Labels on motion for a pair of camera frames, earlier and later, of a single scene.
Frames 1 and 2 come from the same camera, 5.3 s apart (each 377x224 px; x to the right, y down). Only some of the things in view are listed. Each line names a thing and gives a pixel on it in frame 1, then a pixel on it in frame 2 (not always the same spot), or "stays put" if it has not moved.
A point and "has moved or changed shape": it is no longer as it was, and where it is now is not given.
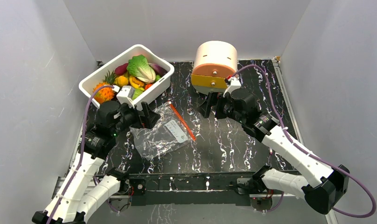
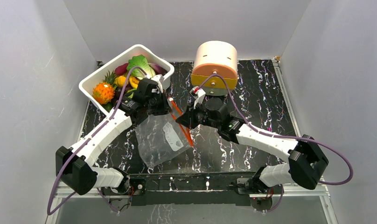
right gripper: [219, 107] to [191, 116]
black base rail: [205, 189] stays put
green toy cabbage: [138, 66] stays put
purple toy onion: [158, 69] stays put
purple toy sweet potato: [121, 69] stays put
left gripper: [150, 117] to [165, 109]
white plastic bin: [87, 85] stays put
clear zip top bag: [170, 133] has moved or changed shape
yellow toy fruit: [122, 81] stays put
